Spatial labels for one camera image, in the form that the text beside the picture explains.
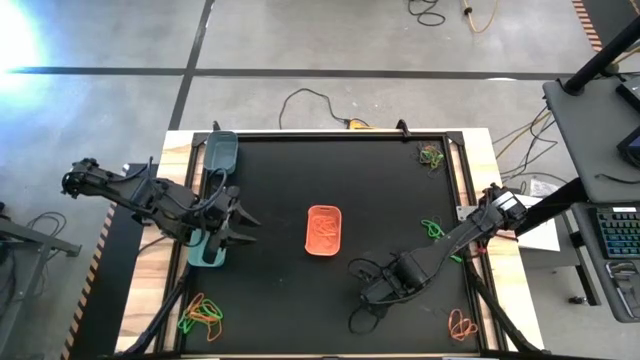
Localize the black striped-edge floor mat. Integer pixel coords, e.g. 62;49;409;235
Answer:
59;163;161;360

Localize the orange plastic basket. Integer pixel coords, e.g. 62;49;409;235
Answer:
304;204;343;257

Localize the yellow cable beside desk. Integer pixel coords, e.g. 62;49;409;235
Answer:
492;112;554;161

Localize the coiled black floor cable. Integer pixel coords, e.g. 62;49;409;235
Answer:
406;0;447;28

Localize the backlit computer keyboard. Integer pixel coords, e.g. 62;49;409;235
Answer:
593;206;640;260

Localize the dark bands top-right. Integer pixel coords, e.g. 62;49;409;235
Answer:
418;145;445;169

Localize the black table frame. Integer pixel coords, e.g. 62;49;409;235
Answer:
172;128;489;359

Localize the dark striped-edge mat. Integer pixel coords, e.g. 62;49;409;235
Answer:
571;0;640;54

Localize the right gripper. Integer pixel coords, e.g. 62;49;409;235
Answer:
358;272;419;321

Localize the black round pole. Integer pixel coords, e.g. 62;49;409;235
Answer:
562;16;640;97

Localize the thin black desk cable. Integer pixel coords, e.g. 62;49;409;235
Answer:
593;173;640;185

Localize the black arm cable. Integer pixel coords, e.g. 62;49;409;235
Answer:
189;167;230;214
346;255;401;336

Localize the grey handheld device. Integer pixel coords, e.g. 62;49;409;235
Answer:
604;259;640;321

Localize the printed paper sheet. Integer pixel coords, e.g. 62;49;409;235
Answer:
527;177;559;199

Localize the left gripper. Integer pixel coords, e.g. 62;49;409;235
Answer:
202;185;262;265

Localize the orange rubber band heap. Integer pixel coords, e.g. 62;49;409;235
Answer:
312;214;339;249

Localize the grey lower shelf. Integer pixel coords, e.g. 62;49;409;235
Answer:
569;201;640;324

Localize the yellow floor cable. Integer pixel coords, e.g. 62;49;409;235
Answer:
459;0;500;35

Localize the white paper sheet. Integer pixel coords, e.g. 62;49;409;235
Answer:
502;192;561;253

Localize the black frame strut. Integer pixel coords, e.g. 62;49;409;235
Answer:
117;267;194;357
464;269;549;357

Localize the black diagonal beam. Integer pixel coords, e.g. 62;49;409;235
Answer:
513;177;589;237

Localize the grey side desk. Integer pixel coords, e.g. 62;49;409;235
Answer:
542;73;640;204

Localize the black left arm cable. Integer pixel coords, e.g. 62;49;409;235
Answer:
189;167;230;214

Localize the black cable beside desk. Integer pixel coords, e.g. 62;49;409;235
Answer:
499;107;559;181

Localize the mint green plastic basket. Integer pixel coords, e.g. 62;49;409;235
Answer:
187;227;227;269

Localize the dark teal plastic basket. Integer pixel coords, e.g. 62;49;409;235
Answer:
203;130;239;175

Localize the grey metal cart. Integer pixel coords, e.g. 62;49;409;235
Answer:
0;199;84;360

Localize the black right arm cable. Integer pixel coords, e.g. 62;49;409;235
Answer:
346;255;401;336

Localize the black tablet screen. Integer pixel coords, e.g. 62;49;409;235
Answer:
615;125;640;169

